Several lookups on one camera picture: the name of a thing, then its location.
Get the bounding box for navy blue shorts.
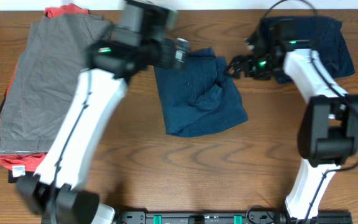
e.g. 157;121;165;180
154;48;248;138

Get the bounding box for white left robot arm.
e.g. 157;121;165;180
16;38;190;223

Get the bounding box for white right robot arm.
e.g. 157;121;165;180
225;39;358;223

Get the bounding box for folded dark navy garment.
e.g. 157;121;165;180
259;16;355;78

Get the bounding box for grey folded shorts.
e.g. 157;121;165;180
0;12;113;156

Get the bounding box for red folded garment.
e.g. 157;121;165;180
0;3;90;172

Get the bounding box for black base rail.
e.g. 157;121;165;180
116;211;353;224

